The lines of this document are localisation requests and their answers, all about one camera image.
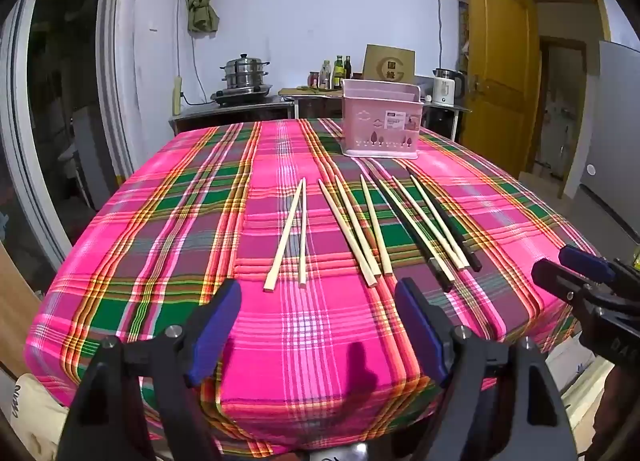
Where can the steel steamer pot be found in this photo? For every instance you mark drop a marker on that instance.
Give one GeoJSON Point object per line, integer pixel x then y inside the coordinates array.
{"type": "Point", "coordinates": [244, 72]}

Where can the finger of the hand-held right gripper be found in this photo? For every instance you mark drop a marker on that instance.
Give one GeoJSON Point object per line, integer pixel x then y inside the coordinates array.
{"type": "Point", "coordinates": [555, 277]}
{"type": "Point", "coordinates": [585, 261]}

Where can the clear plastic bottle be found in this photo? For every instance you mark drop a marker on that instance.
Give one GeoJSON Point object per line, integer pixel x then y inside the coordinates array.
{"type": "Point", "coordinates": [325, 76]}

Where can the red sauce jar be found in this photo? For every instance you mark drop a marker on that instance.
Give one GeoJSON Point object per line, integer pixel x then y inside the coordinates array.
{"type": "Point", "coordinates": [314, 80]}

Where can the wooden cutting board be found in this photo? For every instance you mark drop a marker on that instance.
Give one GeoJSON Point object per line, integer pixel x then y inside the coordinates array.
{"type": "Point", "coordinates": [300, 91]}

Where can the dark sauce bottle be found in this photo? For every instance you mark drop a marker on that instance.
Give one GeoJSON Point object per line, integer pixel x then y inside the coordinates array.
{"type": "Point", "coordinates": [347, 68]}

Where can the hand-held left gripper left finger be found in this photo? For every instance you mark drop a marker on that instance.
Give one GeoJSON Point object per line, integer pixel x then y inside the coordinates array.
{"type": "Point", "coordinates": [212, 336]}

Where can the green bottle yellow label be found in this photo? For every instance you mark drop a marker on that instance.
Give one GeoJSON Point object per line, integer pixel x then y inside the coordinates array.
{"type": "Point", "coordinates": [338, 72]}

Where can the pink plastic utensil holder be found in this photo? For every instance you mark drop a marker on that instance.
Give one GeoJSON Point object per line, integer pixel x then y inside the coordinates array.
{"type": "Point", "coordinates": [380, 126]}

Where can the white electric kettle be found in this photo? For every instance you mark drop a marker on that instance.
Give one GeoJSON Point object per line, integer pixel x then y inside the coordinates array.
{"type": "Point", "coordinates": [444, 88]}

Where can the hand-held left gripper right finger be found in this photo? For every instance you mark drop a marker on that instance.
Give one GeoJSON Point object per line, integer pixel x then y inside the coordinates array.
{"type": "Point", "coordinates": [420, 336]}

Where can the yellowed power strip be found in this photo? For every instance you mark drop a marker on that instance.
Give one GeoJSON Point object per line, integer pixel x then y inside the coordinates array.
{"type": "Point", "coordinates": [176, 96]}

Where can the person's right forearm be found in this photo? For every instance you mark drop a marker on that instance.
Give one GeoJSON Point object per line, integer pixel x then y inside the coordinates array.
{"type": "Point", "coordinates": [620, 416]}

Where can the black induction stove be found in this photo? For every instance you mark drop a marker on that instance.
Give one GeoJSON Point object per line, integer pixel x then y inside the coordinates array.
{"type": "Point", "coordinates": [242, 95]}

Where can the yellow wooden door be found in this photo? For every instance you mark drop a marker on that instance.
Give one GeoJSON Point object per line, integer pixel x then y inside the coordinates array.
{"type": "Point", "coordinates": [500, 66]}

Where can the low metal counter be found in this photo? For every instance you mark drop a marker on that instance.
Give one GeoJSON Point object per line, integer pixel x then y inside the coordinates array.
{"type": "Point", "coordinates": [230, 113]}

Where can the pink plaid tablecloth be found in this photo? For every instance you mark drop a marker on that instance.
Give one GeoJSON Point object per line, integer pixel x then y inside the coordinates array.
{"type": "Point", "coordinates": [310, 341]}

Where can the tall metal shelf table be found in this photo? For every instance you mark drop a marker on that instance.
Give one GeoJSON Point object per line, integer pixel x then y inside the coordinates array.
{"type": "Point", "coordinates": [445, 108]}

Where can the gold cardboard box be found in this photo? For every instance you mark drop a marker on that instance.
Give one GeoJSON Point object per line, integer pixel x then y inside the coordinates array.
{"type": "Point", "coordinates": [387, 63]}

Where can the white tote bag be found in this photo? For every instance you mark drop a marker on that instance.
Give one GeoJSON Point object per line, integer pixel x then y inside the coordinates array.
{"type": "Point", "coordinates": [35, 416]}

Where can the grey panel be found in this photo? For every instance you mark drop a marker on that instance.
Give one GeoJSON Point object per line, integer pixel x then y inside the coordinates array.
{"type": "Point", "coordinates": [617, 141]}

